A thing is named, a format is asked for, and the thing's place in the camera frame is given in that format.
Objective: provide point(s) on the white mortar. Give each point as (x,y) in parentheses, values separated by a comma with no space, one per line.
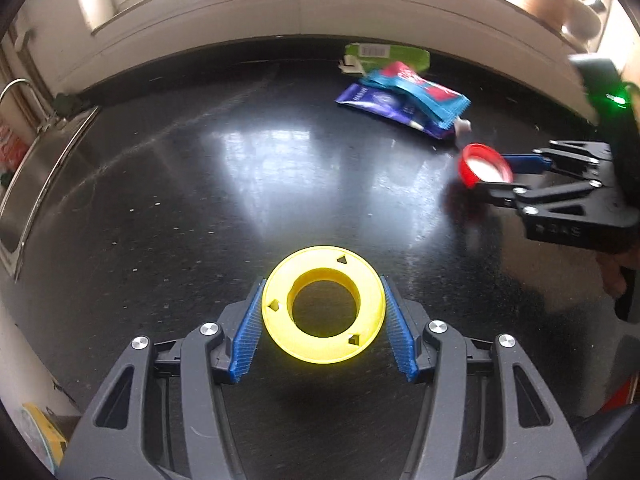
(582,20)

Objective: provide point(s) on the purple snack wrapper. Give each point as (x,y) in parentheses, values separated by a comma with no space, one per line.
(380,102)

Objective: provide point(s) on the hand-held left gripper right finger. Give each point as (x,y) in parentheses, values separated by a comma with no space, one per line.
(400,330)

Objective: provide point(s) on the green carton piece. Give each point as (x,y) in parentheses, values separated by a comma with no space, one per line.
(395,52)

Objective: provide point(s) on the red jar lid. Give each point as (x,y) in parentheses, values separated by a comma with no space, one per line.
(487,167)

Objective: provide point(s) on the yellow rimmed round object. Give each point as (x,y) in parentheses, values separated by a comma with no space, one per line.
(42,432)

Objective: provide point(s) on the stainless steel sink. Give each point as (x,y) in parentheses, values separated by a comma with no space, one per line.
(35,180)

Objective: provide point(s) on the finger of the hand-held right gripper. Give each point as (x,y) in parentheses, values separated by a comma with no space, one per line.
(545,194)
(565,157)

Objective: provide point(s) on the metal faucet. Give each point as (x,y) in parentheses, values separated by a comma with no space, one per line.
(30,87)

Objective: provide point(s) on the white torn paper scrap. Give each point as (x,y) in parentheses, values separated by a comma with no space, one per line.
(350,66)

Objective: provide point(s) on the dark blue cloth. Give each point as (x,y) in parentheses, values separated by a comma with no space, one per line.
(602,445)

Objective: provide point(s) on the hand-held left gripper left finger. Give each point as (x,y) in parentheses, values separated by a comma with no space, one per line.
(247,330)

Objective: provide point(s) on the yellow plastic tape spool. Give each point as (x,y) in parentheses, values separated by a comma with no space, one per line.
(325,260)

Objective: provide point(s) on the red patterned cloth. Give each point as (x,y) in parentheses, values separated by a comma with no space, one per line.
(9,145)

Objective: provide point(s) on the dark green cloth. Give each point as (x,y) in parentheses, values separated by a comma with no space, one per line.
(67,102)

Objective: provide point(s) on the blue and red wrapper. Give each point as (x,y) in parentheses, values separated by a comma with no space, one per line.
(420,90)

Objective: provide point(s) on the person's right hand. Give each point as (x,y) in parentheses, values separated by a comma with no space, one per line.
(611,277)

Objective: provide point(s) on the red container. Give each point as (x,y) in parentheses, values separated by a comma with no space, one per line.
(617,400)

